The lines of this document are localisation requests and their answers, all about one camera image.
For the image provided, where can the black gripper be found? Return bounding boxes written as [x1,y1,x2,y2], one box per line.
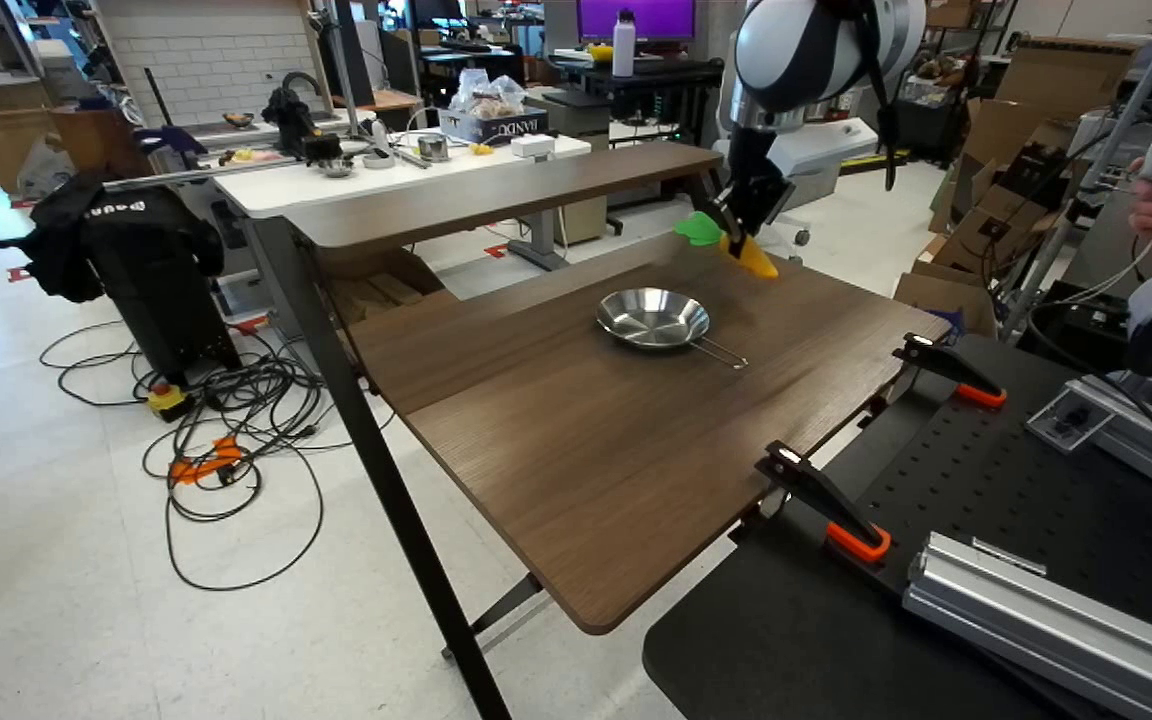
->
[716,128,789,243]

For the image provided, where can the orange plush carrot toy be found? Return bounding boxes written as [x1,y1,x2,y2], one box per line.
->
[677,210,781,280]

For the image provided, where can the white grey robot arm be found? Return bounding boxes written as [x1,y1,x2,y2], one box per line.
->
[711,0,928,261]

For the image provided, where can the silver frying pan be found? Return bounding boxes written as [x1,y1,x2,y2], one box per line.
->
[595,283,746,371]

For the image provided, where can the black orange clamp near pan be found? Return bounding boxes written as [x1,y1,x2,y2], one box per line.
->
[897,333,1010,411]

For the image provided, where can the white water bottle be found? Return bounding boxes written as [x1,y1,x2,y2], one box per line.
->
[613,6,637,76]

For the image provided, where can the purple monitor screen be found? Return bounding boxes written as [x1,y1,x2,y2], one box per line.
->
[577,0,698,39]

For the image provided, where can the cardboard boxes stack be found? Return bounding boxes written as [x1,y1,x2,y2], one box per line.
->
[897,39,1133,333]

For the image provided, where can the black orange clamp near edge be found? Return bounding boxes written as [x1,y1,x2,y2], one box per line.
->
[757,440,894,569]

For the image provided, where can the black perforated base board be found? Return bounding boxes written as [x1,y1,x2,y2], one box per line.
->
[646,334,1152,720]

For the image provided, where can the wooden upper shelf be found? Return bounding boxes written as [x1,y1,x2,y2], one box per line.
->
[286,145,719,246]

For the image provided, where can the white workbench table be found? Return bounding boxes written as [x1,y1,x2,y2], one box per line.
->
[216,136,616,261]

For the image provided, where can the white pegboard panel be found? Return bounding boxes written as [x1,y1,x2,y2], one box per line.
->
[98,0,329,124]

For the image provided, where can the black backpack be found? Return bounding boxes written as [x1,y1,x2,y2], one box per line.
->
[14,175,241,382]

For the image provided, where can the black table leg frame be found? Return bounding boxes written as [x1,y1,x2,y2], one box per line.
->
[248,219,514,720]

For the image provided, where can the aluminium extrusion rail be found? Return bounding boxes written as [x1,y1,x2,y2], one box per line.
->
[906,530,1152,720]

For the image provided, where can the black floor cables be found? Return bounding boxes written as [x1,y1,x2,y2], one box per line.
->
[37,316,331,595]

